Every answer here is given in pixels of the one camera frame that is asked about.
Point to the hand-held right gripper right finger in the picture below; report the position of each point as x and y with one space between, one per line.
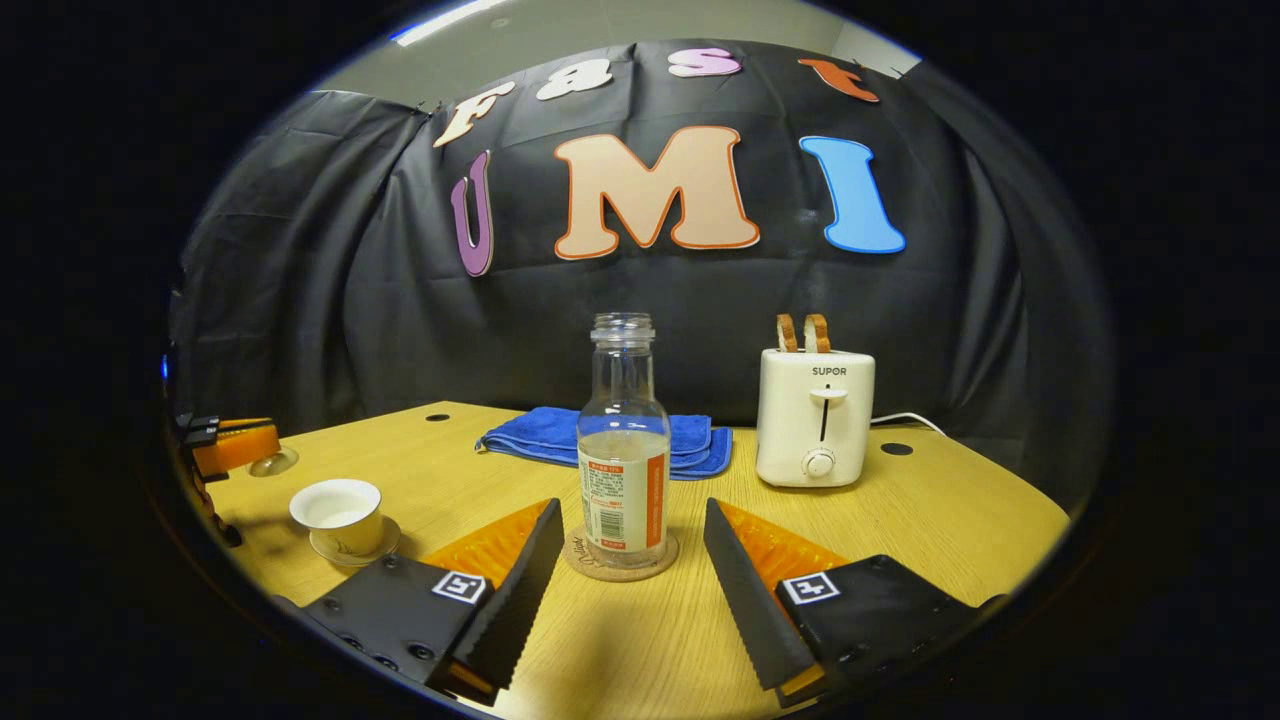
750 610

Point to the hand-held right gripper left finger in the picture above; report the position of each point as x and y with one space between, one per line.
520 600

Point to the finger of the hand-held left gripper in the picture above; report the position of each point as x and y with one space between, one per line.
200 427
235 450

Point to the beige ceramic teacup lid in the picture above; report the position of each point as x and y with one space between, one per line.
273 463

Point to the round cork coaster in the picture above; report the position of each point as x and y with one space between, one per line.
620 574

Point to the beige ceramic teacup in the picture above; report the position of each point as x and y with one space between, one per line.
340 510

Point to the clear plastic water bottle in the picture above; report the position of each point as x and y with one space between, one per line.
622 480

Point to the beige ceramic saucer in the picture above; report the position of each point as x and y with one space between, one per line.
385 550

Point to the folded blue towel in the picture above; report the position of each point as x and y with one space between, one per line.
530 430

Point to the white toaster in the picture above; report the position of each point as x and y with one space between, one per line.
815 420

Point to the toast slice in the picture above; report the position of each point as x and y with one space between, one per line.
818 333
787 333

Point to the black backdrop cloth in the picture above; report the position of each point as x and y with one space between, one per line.
700 290

